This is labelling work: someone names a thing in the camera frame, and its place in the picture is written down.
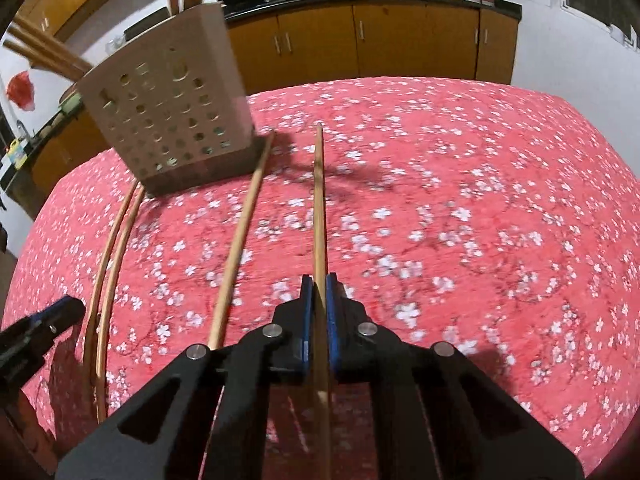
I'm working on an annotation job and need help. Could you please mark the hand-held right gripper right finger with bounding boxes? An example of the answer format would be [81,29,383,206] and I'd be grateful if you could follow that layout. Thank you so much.
[325,272,586,480]

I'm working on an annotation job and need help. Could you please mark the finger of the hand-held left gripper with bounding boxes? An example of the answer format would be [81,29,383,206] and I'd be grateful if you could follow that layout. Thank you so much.
[0,299,71,341]
[0,300,87,386]

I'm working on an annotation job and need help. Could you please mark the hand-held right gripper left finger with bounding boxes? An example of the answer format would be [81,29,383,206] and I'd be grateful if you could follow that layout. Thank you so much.
[54,274,316,480]

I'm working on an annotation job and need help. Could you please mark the wooden chopsticks group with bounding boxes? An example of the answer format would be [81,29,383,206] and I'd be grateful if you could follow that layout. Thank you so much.
[82,182,141,391]

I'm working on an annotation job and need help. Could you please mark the beige perforated chopstick holder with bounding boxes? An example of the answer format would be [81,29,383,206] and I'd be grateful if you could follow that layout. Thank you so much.
[77,2,268,198]

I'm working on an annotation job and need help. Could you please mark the yellow dish soap bottle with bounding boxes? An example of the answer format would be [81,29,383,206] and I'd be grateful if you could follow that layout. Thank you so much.
[5,140,28,168]

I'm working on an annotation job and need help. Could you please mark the red floral tablecloth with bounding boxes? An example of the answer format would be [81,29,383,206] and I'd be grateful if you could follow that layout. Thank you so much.
[0,76,640,480]

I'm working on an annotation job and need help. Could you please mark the wooden lower cabinets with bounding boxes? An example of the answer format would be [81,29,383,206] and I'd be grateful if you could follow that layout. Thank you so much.
[27,0,521,191]

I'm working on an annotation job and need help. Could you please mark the dark cutting board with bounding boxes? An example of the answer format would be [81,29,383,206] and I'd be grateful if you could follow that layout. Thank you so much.
[122,7,171,43]

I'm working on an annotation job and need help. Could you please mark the red plastic bag on wall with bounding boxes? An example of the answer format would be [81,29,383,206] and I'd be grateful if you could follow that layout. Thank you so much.
[6,71,37,111]

